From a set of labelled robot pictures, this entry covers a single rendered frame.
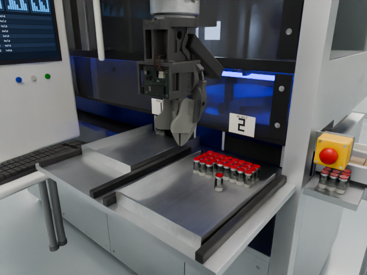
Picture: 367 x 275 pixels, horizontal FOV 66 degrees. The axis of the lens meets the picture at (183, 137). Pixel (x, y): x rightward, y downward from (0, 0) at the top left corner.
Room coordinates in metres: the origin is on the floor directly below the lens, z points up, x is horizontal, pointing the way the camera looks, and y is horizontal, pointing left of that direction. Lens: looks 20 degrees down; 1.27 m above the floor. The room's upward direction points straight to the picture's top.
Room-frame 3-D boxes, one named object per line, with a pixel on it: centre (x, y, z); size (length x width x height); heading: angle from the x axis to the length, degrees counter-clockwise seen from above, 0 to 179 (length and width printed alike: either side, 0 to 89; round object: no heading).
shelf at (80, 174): (0.79, 0.06, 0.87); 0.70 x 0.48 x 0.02; 50
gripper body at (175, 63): (0.46, 0.02, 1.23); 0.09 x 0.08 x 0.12; 140
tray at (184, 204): (0.65, -0.04, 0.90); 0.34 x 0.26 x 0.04; 140
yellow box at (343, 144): (0.67, -0.38, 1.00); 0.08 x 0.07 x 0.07; 140
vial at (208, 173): (0.73, -0.07, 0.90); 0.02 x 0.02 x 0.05
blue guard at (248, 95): (1.34, 0.47, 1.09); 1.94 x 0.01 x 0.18; 50
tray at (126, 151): (0.95, 0.15, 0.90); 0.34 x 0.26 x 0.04; 140
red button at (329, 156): (0.63, -0.36, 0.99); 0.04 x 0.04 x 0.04; 50
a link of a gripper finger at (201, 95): (0.47, -0.01, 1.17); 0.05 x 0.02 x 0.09; 50
